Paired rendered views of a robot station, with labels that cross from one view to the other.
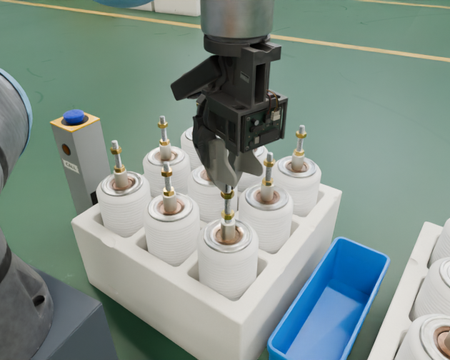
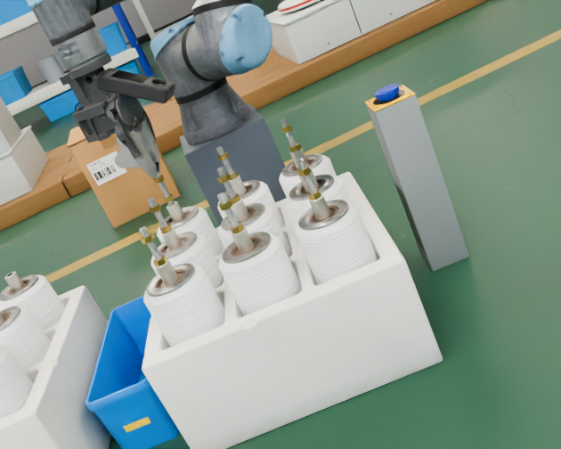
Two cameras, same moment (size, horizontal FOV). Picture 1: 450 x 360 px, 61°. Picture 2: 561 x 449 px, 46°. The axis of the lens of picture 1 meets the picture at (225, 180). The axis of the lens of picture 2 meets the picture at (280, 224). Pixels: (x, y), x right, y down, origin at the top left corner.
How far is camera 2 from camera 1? 1.51 m
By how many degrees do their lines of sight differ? 115
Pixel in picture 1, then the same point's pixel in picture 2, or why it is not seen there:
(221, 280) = not seen: hidden behind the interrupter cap
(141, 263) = not seen: hidden behind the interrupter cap
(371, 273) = (117, 424)
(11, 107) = (207, 42)
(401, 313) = (60, 327)
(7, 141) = (194, 56)
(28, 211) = (552, 194)
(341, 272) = (158, 425)
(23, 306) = (184, 121)
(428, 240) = (34, 393)
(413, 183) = not seen: outside the picture
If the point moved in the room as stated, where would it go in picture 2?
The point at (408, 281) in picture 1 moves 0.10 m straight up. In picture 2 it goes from (54, 347) to (21, 299)
